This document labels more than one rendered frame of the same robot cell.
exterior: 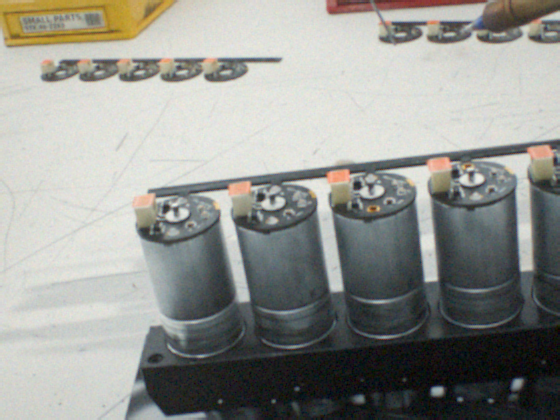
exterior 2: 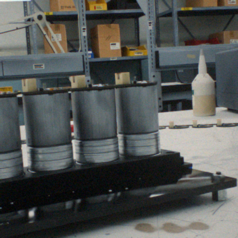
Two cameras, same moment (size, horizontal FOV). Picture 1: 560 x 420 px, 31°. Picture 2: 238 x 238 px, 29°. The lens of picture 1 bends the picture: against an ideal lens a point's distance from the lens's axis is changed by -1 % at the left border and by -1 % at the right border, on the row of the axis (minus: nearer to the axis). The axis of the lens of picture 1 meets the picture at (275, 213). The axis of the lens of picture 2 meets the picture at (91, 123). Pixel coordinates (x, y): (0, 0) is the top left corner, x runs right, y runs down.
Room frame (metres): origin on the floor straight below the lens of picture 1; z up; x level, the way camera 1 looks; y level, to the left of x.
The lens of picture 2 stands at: (0.04, 0.09, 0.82)
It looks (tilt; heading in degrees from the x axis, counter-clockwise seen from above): 5 degrees down; 326
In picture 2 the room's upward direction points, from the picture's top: 4 degrees counter-clockwise
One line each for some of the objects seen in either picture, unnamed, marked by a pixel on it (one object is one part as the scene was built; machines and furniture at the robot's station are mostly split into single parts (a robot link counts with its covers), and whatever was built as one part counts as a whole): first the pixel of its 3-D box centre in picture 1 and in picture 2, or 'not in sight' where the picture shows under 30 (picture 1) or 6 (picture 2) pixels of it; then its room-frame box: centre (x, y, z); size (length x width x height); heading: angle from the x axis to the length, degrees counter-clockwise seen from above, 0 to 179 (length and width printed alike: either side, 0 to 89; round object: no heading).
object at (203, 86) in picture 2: not in sight; (202, 82); (0.51, -0.45, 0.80); 0.03 x 0.03 x 0.10
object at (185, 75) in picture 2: not in sight; (191, 75); (2.14, -2.17, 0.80); 0.15 x 0.12 x 0.10; 0
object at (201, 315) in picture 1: (194, 287); not in sight; (0.26, 0.03, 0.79); 0.02 x 0.02 x 0.05
